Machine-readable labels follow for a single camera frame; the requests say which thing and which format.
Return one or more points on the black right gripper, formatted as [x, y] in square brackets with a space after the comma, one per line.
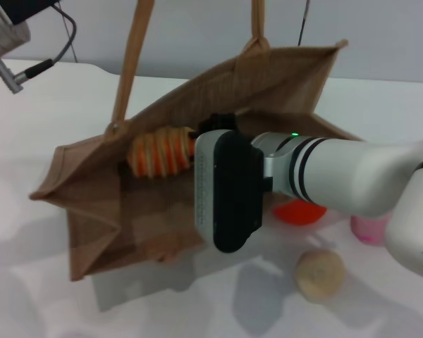
[232, 193]

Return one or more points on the orange striped bread loaf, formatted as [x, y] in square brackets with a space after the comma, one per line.
[155, 155]

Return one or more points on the brown woven handbag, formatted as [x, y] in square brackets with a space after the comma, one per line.
[91, 211]

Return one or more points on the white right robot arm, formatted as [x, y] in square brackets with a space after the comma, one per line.
[356, 176]

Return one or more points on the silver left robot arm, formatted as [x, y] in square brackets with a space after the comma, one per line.
[3, 31]

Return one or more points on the orange toy fruit with stem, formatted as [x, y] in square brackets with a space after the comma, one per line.
[296, 213]

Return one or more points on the beige round toy bun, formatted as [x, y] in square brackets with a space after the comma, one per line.
[319, 276]

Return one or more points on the pink toy peach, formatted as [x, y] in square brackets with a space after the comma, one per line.
[368, 229]

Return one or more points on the dark wall seam strip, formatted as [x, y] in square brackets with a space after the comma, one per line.
[303, 24]

